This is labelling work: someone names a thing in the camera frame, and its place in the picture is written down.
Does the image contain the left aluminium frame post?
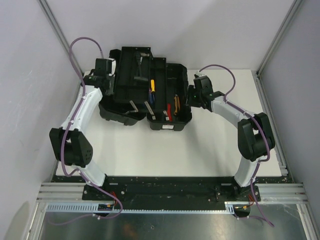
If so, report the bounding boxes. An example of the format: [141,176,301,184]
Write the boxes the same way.
[37,0,84,77]

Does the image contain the red handled pliers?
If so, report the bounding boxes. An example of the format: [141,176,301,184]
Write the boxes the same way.
[166,103,173,122]

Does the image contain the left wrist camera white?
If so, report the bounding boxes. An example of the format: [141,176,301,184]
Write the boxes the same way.
[108,58,117,76]

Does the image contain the purple cable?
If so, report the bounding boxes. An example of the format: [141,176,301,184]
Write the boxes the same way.
[47,36,123,226]
[198,64,275,228]

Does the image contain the right aluminium frame post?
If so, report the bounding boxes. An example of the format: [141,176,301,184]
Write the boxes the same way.
[256,0,305,76]

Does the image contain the aluminium frame post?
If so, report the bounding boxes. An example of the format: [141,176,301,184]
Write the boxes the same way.
[256,0,305,76]
[37,0,84,77]

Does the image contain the yellow handled screwdriver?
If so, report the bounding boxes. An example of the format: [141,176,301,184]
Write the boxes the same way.
[150,79,156,94]

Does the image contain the grey slotted cable duct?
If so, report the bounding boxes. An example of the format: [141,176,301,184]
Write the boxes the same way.
[46,202,249,215]

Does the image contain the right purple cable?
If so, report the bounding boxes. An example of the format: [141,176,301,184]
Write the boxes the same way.
[198,64,275,228]

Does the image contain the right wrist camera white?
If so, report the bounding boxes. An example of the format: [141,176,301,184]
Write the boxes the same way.
[194,71,205,78]

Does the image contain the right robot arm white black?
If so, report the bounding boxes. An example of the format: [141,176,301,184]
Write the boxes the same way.
[187,73,276,201]

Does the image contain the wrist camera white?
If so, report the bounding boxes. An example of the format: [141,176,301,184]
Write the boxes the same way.
[194,71,205,78]
[108,58,117,76]

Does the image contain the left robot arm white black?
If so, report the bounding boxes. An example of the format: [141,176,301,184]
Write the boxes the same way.
[49,58,117,200]

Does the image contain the black plastic toolbox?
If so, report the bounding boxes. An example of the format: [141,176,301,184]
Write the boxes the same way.
[98,46,192,131]

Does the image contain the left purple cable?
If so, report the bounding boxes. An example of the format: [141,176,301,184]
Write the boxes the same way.
[47,36,123,226]

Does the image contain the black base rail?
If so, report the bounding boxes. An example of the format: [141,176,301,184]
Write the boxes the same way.
[82,175,266,208]

